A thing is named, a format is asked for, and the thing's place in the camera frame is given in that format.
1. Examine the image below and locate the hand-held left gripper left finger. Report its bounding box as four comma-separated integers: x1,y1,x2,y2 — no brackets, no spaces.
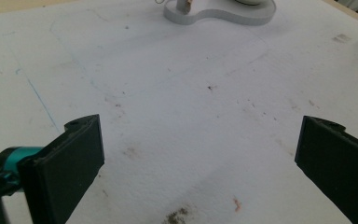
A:
18,114,105,224

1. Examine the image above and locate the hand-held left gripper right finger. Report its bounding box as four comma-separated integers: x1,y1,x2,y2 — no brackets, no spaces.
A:
294,115,358,224

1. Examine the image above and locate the white key stand with post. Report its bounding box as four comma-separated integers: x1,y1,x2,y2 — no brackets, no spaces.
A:
162,0,277,26

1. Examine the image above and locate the white ceramic bowl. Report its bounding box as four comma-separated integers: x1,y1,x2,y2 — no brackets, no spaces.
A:
234,0,264,6

